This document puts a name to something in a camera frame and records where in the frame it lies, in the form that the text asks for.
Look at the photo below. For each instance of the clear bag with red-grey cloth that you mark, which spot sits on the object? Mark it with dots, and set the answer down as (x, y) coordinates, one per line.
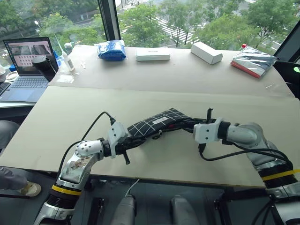
(253, 61)

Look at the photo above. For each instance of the grey-green rounded object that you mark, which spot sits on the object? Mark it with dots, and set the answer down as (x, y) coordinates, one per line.
(68, 47)

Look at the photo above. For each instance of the flat white box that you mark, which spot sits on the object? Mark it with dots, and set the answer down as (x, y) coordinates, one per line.
(152, 55)

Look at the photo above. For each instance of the grey rounded shape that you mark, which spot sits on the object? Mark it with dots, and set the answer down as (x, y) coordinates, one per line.
(124, 211)

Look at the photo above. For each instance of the grey trouser leg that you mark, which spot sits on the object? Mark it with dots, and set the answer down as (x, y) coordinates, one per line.
(8, 134)
(11, 179)

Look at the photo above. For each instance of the black chair with green mark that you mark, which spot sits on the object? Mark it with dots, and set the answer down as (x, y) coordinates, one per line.
(284, 70)

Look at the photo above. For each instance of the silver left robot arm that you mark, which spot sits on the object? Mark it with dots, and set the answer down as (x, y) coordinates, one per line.
(79, 161)

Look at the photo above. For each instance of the red black marker pen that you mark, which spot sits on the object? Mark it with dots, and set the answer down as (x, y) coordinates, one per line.
(172, 126)

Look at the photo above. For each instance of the black white-grid pencil case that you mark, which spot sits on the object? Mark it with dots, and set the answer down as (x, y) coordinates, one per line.
(154, 123)

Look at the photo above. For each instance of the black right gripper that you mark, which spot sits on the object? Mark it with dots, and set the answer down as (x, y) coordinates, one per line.
(201, 121)

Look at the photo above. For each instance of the white long-nozzle squeeze bottle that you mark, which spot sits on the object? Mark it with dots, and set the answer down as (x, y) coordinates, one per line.
(66, 59)

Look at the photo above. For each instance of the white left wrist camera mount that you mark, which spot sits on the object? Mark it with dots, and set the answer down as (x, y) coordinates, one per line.
(116, 136)

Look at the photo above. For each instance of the white cardboard carton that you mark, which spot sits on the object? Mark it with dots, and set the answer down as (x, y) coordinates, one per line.
(206, 52)

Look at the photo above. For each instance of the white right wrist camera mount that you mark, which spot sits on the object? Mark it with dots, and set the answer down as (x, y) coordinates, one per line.
(207, 132)

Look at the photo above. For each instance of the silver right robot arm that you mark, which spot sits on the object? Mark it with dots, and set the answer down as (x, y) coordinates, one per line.
(253, 138)

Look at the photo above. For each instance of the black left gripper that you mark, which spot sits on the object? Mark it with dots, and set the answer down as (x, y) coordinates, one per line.
(123, 147)

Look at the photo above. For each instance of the black cylindrical device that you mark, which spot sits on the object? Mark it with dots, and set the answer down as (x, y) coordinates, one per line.
(44, 66)

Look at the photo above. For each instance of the small red cap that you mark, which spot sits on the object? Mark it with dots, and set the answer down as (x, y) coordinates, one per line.
(244, 46)

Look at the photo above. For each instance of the black window post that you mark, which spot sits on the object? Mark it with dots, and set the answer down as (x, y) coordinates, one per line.
(109, 20)

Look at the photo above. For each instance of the black slanted window frame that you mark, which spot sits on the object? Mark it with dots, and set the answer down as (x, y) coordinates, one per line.
(289, 41)

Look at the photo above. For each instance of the beige shoe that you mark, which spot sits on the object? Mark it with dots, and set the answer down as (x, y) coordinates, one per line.
(31, 189)

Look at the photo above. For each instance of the clear plastic wrapper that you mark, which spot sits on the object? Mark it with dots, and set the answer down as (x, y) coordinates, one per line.
(65, 78)

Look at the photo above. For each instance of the white side desk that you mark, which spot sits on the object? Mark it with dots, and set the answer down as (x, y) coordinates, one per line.
(14, 104)

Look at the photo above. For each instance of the open grey laptop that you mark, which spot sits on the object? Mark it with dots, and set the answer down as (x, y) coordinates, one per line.
(24, 65)

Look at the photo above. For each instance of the blue plastic-wrapped package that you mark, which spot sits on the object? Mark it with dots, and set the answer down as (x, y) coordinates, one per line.
(111, 50)

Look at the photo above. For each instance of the black table frame bracket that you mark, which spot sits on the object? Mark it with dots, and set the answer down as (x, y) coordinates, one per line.
(219, 212)
(96, 211)

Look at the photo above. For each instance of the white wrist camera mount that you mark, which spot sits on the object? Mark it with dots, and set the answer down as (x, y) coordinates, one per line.
(207, 132)
(116, 136)

